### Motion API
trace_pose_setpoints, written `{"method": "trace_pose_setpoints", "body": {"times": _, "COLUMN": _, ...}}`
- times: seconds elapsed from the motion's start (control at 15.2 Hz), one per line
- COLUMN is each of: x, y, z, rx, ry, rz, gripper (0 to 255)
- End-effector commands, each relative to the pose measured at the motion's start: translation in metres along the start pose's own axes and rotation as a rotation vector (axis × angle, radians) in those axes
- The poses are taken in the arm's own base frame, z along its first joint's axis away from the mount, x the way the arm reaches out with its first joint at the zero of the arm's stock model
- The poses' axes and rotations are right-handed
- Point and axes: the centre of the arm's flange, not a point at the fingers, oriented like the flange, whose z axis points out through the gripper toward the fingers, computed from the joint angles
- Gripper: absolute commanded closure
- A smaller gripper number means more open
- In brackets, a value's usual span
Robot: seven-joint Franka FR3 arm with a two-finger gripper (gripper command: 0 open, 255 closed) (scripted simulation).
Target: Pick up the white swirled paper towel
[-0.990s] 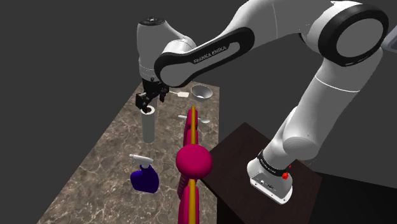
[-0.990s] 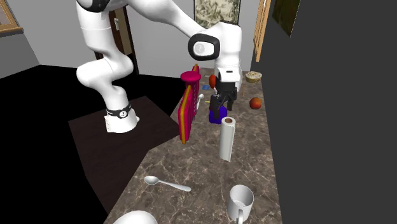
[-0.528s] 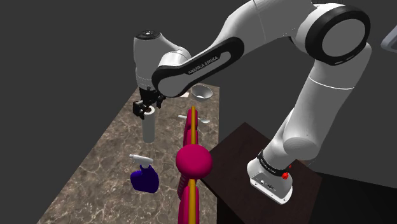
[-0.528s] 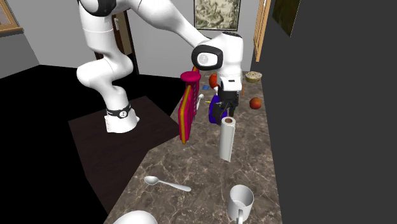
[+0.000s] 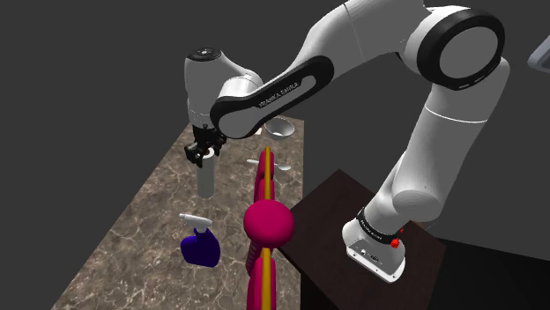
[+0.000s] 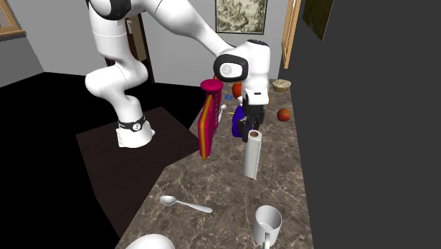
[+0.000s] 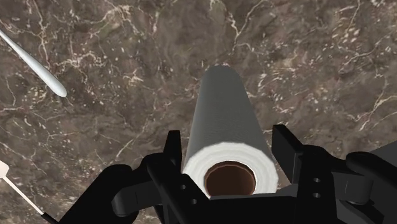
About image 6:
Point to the wooden window frame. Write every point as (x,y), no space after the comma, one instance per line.
(289,31)

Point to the dark brown door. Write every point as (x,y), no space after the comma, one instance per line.
(139,44)

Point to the white paper towel roll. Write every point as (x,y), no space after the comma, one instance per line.
(252,155)

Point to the framed landscape wall picture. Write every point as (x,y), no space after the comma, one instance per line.
(241,15)

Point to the magenta dish rack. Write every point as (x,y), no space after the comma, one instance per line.
(206,127)

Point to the silver spoon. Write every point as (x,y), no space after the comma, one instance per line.
(169,200)

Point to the wooden framed wall picture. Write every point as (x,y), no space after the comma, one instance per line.
(8,24)

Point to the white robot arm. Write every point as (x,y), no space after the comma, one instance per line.
(113,51)

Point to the tan speckled bowl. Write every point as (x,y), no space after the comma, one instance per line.
(281,85)

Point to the blue rounded container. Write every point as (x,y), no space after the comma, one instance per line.
(235,124)

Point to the white mug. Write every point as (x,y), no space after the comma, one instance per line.
(267,224)

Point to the dark brown robot stand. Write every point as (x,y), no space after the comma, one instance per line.
(137,172)

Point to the orange-red tomato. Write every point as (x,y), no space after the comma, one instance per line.
(236,90)

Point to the dark green wall picture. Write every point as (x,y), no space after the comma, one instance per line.
(317,15)

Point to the white round bowl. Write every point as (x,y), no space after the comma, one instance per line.
(151,242)

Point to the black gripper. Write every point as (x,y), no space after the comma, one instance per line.
(253,111)

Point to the red apple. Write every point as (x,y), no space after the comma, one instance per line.
(284,115)

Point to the small blue flat card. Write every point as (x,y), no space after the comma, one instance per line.
(228,97)

